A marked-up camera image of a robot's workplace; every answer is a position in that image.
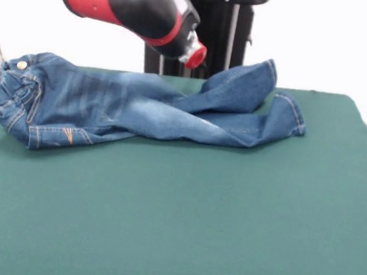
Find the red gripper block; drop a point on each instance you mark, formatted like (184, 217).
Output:
(197, 56)

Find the blue denim jeans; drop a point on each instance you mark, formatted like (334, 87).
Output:
(107, 113)

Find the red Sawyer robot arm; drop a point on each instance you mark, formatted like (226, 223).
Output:
(125, 3)

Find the dark green table cloth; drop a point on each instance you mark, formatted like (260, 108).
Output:
(160, 233)

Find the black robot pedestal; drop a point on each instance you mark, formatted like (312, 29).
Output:
(220, 33)

